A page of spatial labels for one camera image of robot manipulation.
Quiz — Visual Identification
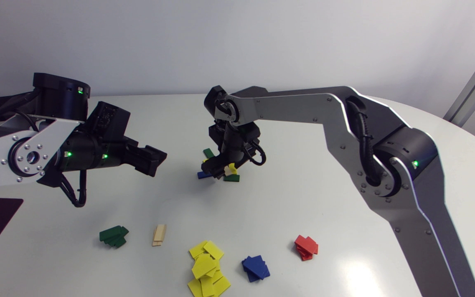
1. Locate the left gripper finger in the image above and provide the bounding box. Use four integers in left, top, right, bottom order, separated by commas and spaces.
141, 145, 168, 164
136, 158, 158, 178

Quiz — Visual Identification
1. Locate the pile of pale wooden blocks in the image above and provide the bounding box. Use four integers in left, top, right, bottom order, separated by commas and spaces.
152, 224, 167, 247

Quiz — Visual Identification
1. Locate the pile of green wooden blocks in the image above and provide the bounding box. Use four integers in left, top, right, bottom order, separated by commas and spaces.
99, 225, 129, 248

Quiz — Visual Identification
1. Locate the pile of blue wooden blocks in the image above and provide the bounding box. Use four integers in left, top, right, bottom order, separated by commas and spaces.
242, 255, 270, 283

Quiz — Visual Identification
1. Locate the pile of red wooden blocks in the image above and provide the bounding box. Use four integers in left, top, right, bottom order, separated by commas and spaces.
294, 235, 319, 262

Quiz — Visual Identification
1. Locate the pile of yellow wooden blocks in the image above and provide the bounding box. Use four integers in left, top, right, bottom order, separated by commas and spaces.
187, 268, 232, 297

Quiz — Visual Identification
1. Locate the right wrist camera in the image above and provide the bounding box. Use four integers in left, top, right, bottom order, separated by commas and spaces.
209, 123, 261, 145

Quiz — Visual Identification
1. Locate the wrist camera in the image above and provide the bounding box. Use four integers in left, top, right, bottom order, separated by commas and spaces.
84, 101, 131, 143
209, 123, 261, 145

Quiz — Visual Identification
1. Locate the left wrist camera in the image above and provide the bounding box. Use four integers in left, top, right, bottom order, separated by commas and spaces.
84, 101, 131, 143

